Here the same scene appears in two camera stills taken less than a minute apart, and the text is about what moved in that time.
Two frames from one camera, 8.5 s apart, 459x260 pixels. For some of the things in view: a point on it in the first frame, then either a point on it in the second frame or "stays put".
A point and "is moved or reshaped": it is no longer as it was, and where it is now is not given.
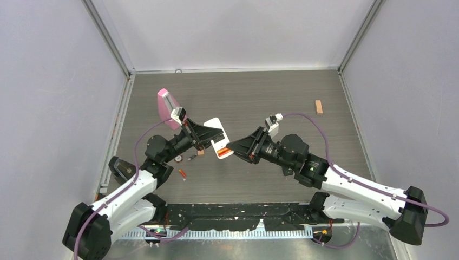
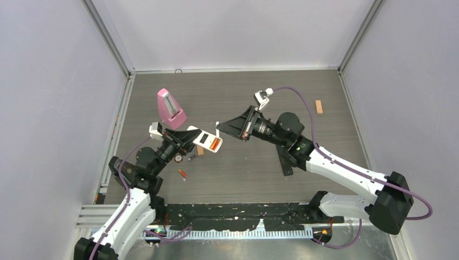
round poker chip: [178, 158] stays put
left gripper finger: [203, 134] to [185, 138]
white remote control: [221, 150] is moved or reshaped
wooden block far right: [319, 110] stays put
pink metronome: [166, 104] stays put
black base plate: [244, 216] stays put
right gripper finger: [245, 148] to [237, 127]
